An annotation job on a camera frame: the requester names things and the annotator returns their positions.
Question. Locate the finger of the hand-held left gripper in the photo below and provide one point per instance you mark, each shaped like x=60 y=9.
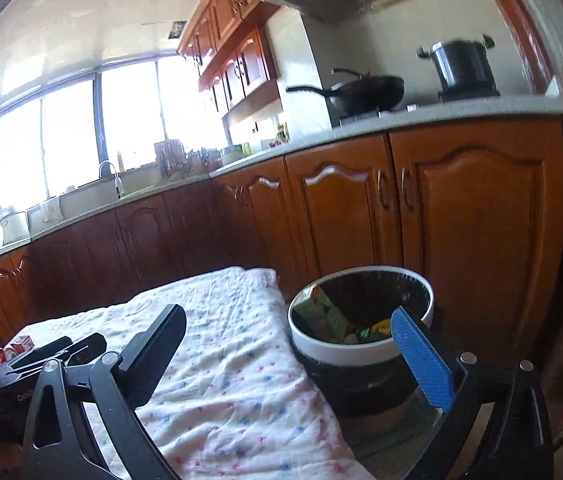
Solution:
x=44 y=349
x=89 y=347

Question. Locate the white sink basin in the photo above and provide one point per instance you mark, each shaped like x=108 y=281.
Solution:
x=86 y=200

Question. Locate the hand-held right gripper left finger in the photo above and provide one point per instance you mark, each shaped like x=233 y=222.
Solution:
x=161 y=345

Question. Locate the green drink carton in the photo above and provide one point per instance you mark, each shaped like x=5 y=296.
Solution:
x=324 y=312

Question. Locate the utensil drying rack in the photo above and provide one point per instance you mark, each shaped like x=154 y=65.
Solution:
x=170 y=160

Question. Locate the kitchen window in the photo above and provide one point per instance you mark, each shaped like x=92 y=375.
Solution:
x=126 y=115

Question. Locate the white rice cooker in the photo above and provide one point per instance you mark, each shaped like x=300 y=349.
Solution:
x=14 y=225

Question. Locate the yellow drink carton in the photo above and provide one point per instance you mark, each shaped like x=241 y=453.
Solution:
x=381 y=329

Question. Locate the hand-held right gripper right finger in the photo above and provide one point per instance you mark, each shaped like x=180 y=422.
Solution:
x=421 y=360

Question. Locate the black wok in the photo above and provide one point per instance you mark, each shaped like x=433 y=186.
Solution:
x=366 y=92

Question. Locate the wooden upper wall cabinets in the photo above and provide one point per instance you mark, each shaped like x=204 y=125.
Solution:
x=231 y=25

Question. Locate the dark wooden sink cabinet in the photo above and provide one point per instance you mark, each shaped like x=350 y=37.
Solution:
x=111 y=250

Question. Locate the crushed green can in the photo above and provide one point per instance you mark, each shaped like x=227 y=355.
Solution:
x=364 y=334

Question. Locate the white-rimmed trash bin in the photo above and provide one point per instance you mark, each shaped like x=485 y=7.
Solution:
x=341 y=347

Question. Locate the white dotted blanket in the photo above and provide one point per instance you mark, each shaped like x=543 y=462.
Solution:
x=236 y=385

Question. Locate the small red white packet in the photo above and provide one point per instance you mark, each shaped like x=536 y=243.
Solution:
x=22 y=346

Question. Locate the black stock pot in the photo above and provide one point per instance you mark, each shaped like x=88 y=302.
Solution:
x=461 y=67

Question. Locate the white speckled countertop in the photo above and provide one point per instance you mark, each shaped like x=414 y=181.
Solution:
x=461 y=112

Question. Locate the chrome sink faucet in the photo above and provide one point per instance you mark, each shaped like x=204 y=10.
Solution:
x=111 y=175

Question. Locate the black gas stove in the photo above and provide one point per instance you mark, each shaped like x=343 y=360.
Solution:
x=381 y=114

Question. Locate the cluster of seasoning bottles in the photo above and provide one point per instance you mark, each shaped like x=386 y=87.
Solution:
x=281 y=135

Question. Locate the arched wooden cabinet door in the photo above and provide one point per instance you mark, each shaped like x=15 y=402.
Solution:
x=476 y=220
x=271 y=225
x=341 y=220
x=229 y=230

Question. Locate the white dish cloth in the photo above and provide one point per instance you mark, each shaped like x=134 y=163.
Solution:
x=46 y=210

